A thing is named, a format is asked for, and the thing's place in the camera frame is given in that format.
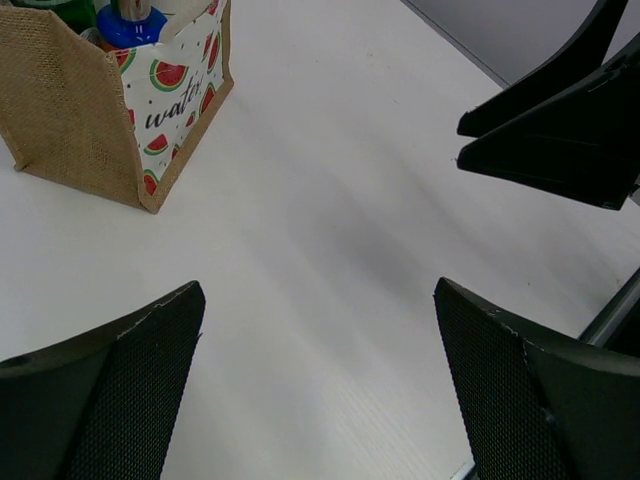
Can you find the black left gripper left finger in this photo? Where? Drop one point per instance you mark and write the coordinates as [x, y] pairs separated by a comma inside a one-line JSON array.
[[102, 404]]

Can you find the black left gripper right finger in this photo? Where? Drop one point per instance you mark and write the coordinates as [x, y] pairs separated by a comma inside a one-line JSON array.
[[540, 390]]

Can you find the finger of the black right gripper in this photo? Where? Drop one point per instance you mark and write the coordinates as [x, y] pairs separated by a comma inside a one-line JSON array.
[[581, 144], [581, 55]]

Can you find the orange blue pump bottle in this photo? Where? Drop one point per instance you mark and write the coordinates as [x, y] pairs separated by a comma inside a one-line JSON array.
[[128, 24]]

